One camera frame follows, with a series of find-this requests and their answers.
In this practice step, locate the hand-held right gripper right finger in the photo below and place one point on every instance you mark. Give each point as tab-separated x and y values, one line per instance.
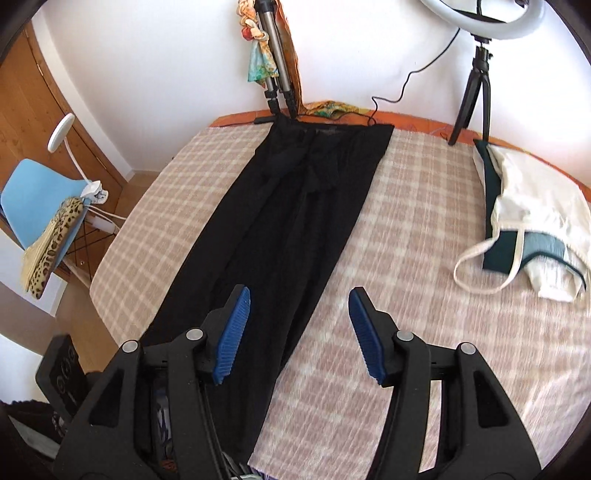
364	333

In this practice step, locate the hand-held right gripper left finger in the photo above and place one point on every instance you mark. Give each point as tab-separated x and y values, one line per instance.
232	328

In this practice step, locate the black pants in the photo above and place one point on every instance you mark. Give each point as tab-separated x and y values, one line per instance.
277	221

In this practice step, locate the beige checked blanket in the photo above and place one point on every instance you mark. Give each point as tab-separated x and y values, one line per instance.
415	286

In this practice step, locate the leopard print cushion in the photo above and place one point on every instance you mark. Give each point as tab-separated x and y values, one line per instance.
48	249

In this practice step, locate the light blue chair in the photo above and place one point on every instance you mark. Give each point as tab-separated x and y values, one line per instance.
32	198

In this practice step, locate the white cloth bag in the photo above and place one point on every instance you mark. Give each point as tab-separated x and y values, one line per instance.
531	198

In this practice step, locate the white clip desk lamp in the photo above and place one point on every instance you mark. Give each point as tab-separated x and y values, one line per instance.
74	152

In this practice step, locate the orange patterned cloth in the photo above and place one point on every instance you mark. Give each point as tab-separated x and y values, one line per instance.
330	109

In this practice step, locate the wooden wardrobe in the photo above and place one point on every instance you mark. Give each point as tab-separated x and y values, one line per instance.
41	115

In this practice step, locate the small black tripod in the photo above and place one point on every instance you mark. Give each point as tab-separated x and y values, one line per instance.
478	87

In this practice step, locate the silver folded tripod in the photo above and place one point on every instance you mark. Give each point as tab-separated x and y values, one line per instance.
276	60

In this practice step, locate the colourful braided scarf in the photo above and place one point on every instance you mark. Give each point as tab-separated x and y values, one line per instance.
257	41

